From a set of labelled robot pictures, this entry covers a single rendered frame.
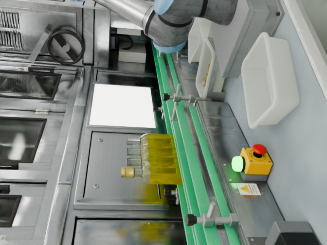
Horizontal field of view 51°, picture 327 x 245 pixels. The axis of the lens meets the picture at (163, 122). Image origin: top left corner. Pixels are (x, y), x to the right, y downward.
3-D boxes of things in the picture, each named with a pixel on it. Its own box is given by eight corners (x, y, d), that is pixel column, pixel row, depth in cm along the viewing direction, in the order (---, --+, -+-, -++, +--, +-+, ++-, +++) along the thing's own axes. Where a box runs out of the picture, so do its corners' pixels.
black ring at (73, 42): (84, 63, 211) (49, 60, 208) (85, 29, 199) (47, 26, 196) (84, 66, 207) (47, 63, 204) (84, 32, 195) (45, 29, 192)
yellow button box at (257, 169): (259, 166, 104) (236, 165, 103) (266, 146, 100) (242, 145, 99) (267, 182, 98) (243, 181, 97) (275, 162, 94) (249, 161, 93)
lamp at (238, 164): (238, 164, 101) (228, 164, 101) (242, 152, 99) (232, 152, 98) (242, 175, 97) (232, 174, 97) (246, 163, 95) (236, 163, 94)
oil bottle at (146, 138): (190, 145, 139) (138, 143, 135) (193, 134, 135) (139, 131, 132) (192, 154, 134) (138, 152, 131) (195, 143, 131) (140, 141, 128)
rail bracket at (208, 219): (234, 217, 88) (184, 217, 86) (242, 197, 84) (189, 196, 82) (239, 230, 85) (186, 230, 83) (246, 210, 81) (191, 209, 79)
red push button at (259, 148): (248, 151, 98) (251, 142, 96) (261, 151, 99) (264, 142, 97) (252, 160, 95) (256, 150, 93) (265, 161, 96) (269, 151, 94)
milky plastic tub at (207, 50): (213, 85, 155) (194, 83, 154) (224, 38, 143) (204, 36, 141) (222, 105, 141) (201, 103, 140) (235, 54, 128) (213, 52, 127)
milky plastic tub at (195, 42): (203, 37, 184) (187, 35, 183) (216, 13, 163) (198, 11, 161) (204, 66, 179) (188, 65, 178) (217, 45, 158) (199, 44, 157)
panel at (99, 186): (152, 90, 198) (92, 86, 193) (152, 86, 196) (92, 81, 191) (169, 211, 124) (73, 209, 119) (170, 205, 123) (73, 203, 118)
